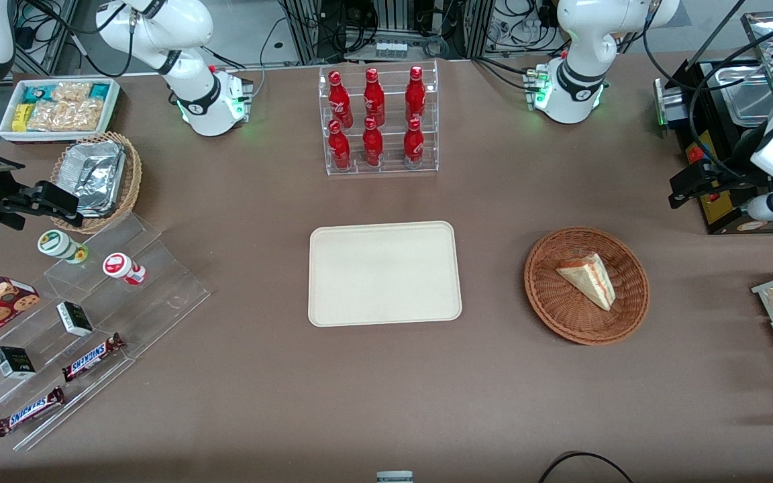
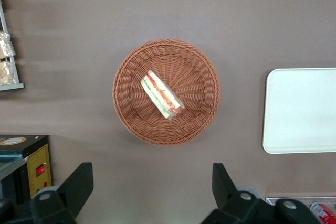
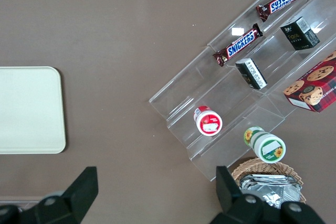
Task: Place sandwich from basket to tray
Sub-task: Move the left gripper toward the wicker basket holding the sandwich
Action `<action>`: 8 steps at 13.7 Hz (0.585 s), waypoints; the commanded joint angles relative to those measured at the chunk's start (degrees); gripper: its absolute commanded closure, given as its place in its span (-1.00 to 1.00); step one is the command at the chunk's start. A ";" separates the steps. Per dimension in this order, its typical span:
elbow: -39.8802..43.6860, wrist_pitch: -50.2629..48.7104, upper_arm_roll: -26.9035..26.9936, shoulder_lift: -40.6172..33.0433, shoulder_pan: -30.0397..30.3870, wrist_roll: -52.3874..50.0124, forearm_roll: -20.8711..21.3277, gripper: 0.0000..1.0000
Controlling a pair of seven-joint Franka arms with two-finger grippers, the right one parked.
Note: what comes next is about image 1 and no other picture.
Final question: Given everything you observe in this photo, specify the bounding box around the light tan wicker basket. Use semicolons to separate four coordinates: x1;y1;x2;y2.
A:
50;131;143;234

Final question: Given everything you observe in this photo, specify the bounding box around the triangular wrapped sandwich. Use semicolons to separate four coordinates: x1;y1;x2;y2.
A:
556;252;617;312

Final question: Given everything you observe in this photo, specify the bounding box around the brown round wicker basket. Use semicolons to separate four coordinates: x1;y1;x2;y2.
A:
524;227;650;346

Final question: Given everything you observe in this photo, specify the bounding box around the cream rectangular serving tray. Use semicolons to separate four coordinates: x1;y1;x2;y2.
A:
308;221;462;328

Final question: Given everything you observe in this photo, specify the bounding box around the green white yoghurt cup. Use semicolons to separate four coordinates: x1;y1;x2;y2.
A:
38;229;89;264

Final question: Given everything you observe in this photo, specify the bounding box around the aluminium foil container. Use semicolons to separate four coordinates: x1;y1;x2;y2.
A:
58;140;127;219

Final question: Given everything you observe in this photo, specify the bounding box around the steel fryer pan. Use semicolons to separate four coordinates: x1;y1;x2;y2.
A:
702;64;773;128

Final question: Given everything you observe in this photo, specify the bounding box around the large clear rice cracker bag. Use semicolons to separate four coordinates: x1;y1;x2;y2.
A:
27;99;103;132

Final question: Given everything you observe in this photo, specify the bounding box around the red white yoghurt cup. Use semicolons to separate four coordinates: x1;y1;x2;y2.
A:
103;252;147;286

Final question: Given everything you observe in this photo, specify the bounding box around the white rectangular snack bin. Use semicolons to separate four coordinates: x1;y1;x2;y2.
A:
0;78;121;144

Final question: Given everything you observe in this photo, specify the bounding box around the small clear rice cracker bag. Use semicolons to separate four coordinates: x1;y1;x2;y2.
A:
51;82;93;103

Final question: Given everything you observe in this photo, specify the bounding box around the small black carton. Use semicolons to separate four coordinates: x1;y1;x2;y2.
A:
0;346;37;380
56;301;94;337

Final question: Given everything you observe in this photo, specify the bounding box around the clear acrylic stepped stand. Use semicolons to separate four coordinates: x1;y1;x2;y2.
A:
0;213;211;451

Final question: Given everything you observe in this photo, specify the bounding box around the Snickers chocolate bar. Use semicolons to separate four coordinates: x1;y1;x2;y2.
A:
61;333;125;383
0;386;66;437

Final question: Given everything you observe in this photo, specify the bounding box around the red cola bottle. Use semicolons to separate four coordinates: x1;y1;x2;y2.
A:
327;70;354;129
403;117;425;167
328;119;352;170
362;116;384;168
362;67;386;127
405;65;427;125

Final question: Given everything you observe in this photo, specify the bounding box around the clear acrylic bottle rack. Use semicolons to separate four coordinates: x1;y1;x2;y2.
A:
318;60;440;176

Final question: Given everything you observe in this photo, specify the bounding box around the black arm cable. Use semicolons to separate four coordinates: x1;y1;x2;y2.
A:
687;20;773;185

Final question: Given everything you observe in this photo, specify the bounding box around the aluminium profile frame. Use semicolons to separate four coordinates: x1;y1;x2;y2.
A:
280;0;495;65

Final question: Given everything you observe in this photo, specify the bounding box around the black looped cable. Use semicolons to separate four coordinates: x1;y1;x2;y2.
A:
537;451;635;483

